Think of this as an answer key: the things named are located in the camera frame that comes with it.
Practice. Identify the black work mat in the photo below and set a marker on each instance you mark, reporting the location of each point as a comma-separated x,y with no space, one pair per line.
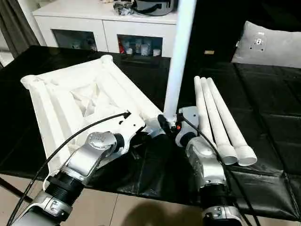
268,108

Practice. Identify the grey pillow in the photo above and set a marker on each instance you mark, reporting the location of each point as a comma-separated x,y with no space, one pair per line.
270,44

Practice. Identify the white plastic table top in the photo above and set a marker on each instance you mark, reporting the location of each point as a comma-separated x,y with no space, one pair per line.
80,103

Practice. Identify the white plastic table leg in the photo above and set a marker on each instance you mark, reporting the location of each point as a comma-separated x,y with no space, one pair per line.
230,122
201,103
181,52
214,117

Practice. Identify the grey curtain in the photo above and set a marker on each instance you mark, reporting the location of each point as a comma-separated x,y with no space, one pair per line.
16,26

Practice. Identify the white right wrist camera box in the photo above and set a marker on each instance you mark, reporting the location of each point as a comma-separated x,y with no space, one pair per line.
188,122

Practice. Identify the small yellow tag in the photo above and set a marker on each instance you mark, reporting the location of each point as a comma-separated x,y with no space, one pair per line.
209,52

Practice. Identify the grey black bag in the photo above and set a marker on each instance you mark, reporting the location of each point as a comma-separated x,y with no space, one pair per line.
150,6

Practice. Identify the black work table frame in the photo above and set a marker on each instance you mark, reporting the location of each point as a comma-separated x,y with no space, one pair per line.
9,187

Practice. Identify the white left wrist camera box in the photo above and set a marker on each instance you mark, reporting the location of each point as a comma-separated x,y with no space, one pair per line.
127,129

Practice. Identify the white cabinet with glass doors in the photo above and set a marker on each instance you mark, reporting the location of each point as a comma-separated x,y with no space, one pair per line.
94,21

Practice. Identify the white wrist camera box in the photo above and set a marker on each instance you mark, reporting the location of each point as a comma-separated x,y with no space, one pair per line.
127,129
188,122

